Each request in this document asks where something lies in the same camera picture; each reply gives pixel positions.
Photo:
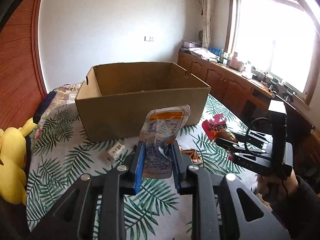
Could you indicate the beige curtain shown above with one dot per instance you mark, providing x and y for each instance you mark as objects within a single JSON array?
[{"x": 206, "y": 15}]

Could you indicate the white wall switch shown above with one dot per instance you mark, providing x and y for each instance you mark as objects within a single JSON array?
[{"x": 149, "y": 38}]

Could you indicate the stack of folded papers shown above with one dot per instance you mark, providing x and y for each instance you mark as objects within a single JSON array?
[{"x": 202, "y": 53}]

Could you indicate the pink drumstick snack packet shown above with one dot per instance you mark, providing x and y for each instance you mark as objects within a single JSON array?
[{"x": 216, "y": 128}]

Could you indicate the long wooden cabinet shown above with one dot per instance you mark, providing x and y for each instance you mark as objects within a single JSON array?
[{"x": 225, "y": 87}]

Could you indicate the purple box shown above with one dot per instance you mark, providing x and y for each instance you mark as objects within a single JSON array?
[{"x": 189, "y": 44}]

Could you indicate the silver orange-label snack packet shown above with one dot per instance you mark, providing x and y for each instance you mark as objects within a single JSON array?
[{"x": 162, "y": 127}]

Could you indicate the small white snack packet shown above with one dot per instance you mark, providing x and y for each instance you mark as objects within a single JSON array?
[{"x": 113, "y": 152}]

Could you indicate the small grey fan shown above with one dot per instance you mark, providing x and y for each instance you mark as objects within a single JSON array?
[{"x": 200, "y": 36}]

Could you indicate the wooden-framed window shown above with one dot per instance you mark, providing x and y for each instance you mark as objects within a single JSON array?
[{"x": 272, "y": 37}]

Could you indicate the clear bottle with green cap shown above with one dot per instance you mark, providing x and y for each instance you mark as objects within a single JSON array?
[{"x": 248, "y": 70}]

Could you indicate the leaf-printed bed sheet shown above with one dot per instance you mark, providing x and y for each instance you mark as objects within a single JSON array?
[{"x": 75, "y": 160}]

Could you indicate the person's right forearm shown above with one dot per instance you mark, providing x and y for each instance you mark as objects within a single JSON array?
[{"x": 302, "y": 210}]

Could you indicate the yellow plush toy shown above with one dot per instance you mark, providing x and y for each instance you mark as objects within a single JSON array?
[{"x": 12, "y": 160}]

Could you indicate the navy cloth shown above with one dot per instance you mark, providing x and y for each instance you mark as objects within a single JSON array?
[{"x": 45, "y": 106}]

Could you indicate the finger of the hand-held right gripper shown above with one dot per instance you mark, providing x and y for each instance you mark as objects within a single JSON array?
[
  {"x": 240, "y": 148},
  {"x": 257, "y": 136}
]

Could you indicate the person's right hand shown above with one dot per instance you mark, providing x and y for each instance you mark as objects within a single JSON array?
[{"x": 277, "y": 188}]

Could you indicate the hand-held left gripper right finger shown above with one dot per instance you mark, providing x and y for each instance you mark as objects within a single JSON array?
[{"x": 175, "y": 167}]

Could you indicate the black metal gadget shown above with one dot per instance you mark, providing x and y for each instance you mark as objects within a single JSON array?
[
  {"x": 289, "y": 92},
  {"x": 274, "y": 87}
]

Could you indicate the brown cardboard box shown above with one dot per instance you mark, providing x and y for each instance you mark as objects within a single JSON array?
[{"x": 140, "y": 110}]

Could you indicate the floral quilt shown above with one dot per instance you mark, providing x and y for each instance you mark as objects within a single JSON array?
[{"x": 65, "y": 95}]

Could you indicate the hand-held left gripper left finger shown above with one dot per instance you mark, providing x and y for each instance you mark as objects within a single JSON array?
[{"x": 139, "y": 170}]

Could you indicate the brown shiny snack wrapper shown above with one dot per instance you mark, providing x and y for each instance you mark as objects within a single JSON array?
[{"x": 192, "y": 157}]

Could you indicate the blue box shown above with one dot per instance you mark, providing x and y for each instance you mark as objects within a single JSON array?
[{"x": 215, "y": 51}]

